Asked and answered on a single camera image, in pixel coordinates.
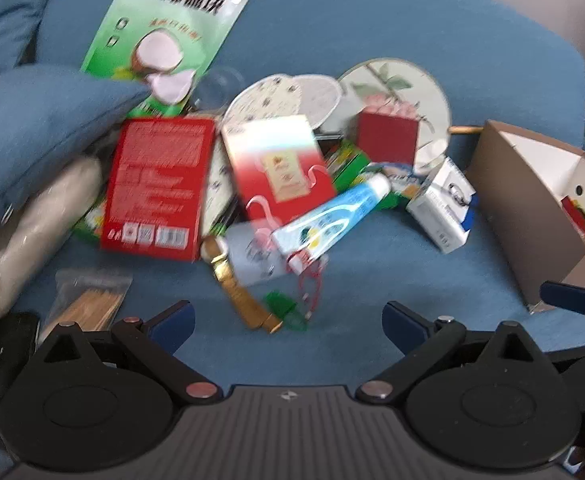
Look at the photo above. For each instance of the white round pad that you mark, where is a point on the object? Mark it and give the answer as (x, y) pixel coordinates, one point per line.
(320, 97)

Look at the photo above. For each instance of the clear plastic lid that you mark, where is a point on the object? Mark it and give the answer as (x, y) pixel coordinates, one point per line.
(220, 87)

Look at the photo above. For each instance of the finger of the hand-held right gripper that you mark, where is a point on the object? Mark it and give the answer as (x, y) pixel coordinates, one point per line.
(567, 294)

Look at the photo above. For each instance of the green printed small box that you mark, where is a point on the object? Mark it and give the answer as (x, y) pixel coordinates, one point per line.
(350, 165)

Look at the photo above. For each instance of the white patterned round fan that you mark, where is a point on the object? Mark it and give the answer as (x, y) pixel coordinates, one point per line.
(262, 97)

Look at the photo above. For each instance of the green coconut snack bag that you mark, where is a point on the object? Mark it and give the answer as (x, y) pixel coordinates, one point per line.
(172, 15)

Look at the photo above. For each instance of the bag of wooden toothpicks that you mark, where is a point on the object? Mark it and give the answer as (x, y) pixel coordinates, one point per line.
(90, 300)

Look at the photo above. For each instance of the large red flat box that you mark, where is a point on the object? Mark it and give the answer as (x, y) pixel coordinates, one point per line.
(160, 185)

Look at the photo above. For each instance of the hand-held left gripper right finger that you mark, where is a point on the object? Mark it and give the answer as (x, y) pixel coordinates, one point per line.
(403, 322)

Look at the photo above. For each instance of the white plastic bundle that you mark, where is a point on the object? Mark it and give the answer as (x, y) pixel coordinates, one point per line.
(32, 240)

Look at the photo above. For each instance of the green plastic clip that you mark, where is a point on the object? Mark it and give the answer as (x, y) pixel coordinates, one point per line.
(286, 310)

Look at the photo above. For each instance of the small red item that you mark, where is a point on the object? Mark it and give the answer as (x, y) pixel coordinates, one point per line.
(578, 217)

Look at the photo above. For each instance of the blue white toothpaste tube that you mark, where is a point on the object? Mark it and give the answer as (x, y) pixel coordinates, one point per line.
(332, 215)

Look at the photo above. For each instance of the black phone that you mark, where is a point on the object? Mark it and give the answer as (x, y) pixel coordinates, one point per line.
(7, 370)

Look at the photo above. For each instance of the green flat box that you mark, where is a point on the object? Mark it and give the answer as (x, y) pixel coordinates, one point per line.
(90, 225)

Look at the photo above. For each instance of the round floral hand fan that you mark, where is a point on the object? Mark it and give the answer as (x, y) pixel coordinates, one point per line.
(397, 77)

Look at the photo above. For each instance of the gold wrist watch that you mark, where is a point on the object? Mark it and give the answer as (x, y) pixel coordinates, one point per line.
(232, 285)

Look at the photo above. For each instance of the brown cardboard box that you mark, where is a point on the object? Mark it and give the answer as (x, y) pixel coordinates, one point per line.
(517, 200)

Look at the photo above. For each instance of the white blue small box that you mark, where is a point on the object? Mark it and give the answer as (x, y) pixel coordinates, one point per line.
(442, 210)

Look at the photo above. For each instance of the pale printed packet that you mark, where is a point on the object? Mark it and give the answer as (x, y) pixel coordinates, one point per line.
(250, 255)

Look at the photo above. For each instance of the red gradient flat box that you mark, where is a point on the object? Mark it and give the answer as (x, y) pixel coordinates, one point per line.
(277, 160)

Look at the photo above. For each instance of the dark red small box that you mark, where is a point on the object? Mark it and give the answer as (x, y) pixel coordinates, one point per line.
(387, 137)

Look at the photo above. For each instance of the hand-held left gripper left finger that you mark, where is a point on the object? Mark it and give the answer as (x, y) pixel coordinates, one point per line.
(178, 318)

